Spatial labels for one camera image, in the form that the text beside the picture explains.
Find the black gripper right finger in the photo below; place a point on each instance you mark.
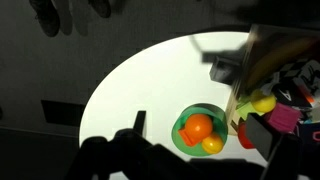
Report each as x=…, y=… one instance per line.
x=266, y=136

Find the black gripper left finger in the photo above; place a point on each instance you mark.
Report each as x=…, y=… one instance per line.
x=140, y=121

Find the gray block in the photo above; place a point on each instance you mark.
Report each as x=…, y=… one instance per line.
x=223, y=70

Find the pink block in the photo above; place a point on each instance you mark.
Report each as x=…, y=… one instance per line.
x=284, y=116

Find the lime green block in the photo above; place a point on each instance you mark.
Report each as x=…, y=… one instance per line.
x=245, y=110

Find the orange toy block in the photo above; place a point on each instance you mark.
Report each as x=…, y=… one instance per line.
x=185, y=137

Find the wooden tray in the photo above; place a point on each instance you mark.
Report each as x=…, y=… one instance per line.
x=253, y=56

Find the red toy tomato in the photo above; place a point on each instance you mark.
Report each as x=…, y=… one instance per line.
x=243, y=136

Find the yellow toy ball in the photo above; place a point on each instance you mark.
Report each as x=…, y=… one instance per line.
x=264, y=102

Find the green plastic bowl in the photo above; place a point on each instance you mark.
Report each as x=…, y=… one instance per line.
x=218, y=118

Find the small yellow toy lemon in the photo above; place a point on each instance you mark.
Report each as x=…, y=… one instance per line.
x=212, y=143

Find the orange toy fruit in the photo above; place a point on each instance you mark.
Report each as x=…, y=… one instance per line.
x=198, y=126

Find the black and white picture cube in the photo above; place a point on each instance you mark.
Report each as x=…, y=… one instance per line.
x=293, y=70

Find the black shoe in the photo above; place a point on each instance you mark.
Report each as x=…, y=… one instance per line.
x=101, y=6
x=46, y=16

